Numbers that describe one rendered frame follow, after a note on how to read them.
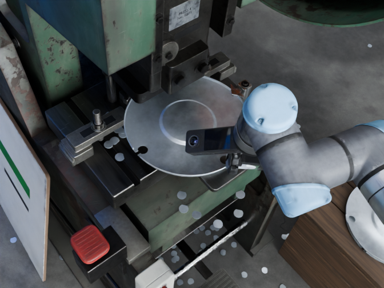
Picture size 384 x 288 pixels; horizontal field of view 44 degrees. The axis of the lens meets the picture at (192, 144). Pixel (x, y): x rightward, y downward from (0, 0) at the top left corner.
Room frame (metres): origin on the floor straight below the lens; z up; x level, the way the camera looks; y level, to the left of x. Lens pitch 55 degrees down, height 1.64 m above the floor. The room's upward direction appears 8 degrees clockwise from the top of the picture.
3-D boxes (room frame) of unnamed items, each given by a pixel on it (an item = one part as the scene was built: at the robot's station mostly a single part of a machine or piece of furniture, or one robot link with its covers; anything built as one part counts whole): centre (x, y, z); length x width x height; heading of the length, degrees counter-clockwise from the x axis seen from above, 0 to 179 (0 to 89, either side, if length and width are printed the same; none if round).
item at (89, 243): (0.35, 0.17, 0.72); 0.07 x 0.06 x 0.08; 46
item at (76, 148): (0.63, 0.22, 0.76); 0.17 x 0.06 x 0.10; 136
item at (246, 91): (0.79, -0.11, 0.75); 0.03 x 0.03 x 0.10; 46
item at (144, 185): (0.75, 0.11, 0.68); 0.45 x 0.30 x 0.06; 136
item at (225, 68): (0.87, -0.01, 0.76); 0.17 x 0.06 x 0.10; 136
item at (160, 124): (0.66, 0.02, 0.78); 0.29 x 0.29 x 0.01
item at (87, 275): (0.36, 0.16, 0.62); 0.10 x 0.06 x 0.20; 136
